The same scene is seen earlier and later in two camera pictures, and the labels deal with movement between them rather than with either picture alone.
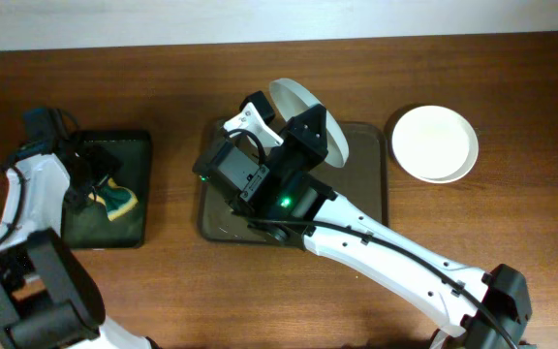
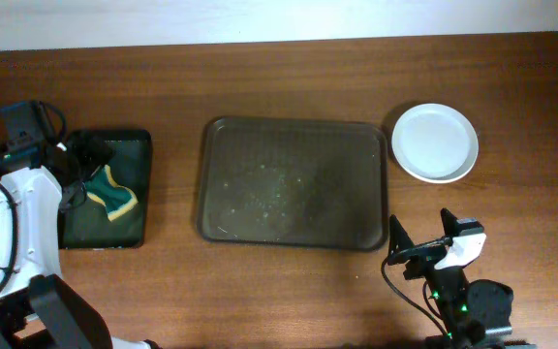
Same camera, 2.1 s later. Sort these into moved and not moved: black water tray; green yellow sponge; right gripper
Moved: right gripper
Not moved: black water tray; green yellow sponge
